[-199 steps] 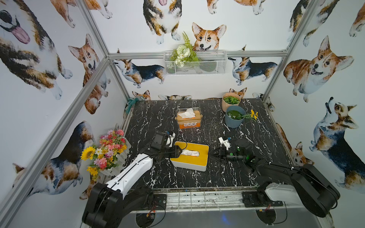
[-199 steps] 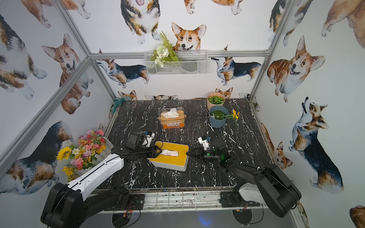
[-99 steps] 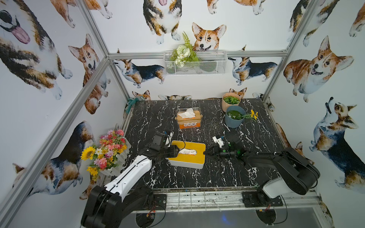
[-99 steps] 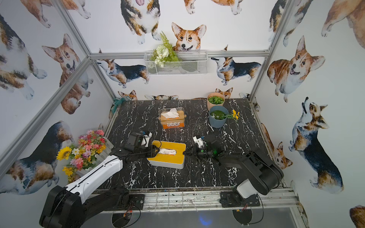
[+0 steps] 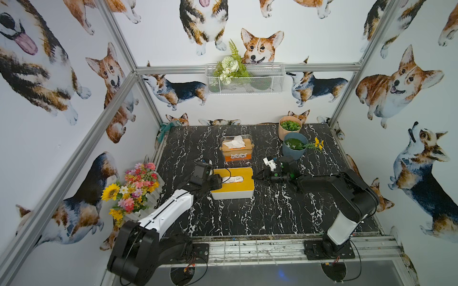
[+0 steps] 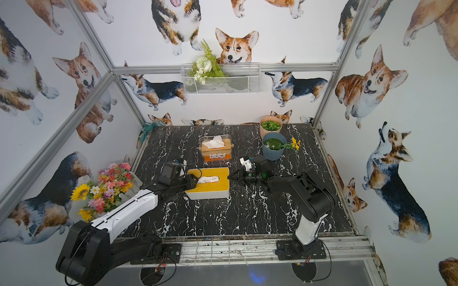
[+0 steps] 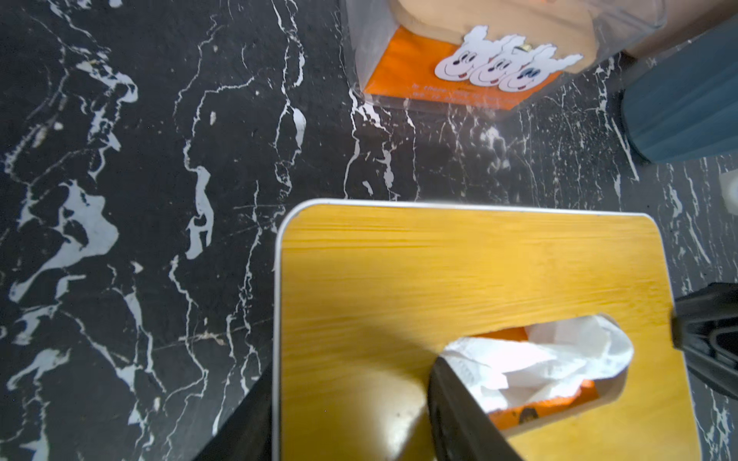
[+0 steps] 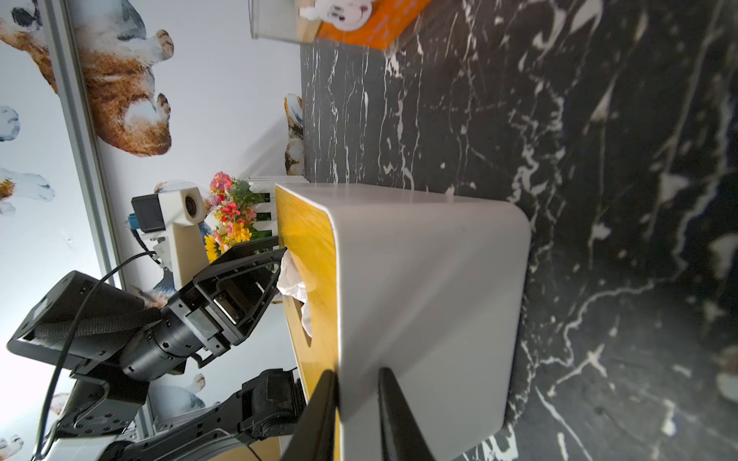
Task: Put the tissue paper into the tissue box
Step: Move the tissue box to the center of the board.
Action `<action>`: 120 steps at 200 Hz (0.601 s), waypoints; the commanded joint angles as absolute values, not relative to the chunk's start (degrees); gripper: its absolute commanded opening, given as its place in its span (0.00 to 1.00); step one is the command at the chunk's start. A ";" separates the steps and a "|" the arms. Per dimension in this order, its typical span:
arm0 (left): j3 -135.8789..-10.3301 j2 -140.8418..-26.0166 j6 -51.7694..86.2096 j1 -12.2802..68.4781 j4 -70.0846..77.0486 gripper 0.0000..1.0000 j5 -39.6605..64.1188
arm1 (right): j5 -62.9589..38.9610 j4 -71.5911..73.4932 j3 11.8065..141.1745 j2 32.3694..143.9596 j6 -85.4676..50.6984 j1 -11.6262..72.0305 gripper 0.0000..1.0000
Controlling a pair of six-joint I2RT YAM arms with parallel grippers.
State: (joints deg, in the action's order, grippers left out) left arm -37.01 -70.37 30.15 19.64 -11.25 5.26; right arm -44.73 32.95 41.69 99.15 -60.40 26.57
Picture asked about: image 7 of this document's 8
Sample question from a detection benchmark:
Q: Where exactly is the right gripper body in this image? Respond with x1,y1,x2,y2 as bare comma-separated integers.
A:
671,282,737,400

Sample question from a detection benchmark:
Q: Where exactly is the white rectangular tissue box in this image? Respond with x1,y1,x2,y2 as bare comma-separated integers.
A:
272,198,653,461

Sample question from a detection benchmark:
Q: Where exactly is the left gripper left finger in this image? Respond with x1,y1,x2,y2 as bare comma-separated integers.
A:
195,368,273,461

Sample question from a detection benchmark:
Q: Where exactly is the pink plant pot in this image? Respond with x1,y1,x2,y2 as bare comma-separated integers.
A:
624,0,737,59

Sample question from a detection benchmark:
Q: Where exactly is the yellow wooden slotted lid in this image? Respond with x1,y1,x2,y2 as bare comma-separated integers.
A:
279,202,703,461

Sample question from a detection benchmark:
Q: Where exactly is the light wooden slotted lid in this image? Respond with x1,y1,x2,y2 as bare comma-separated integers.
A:
389,0,598,73

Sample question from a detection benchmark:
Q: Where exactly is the orange tissue pack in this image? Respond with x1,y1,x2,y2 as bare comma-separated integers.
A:
441,315,634,432
362,26,580,111

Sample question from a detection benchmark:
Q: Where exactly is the blue-grey plant pot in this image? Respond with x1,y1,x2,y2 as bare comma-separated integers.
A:
622,17,737,163

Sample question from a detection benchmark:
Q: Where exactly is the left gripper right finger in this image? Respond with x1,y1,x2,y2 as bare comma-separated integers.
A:
428,357,522,461

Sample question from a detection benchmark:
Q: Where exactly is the clear plastic tissue box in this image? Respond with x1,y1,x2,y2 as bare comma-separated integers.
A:
341,1,666,118

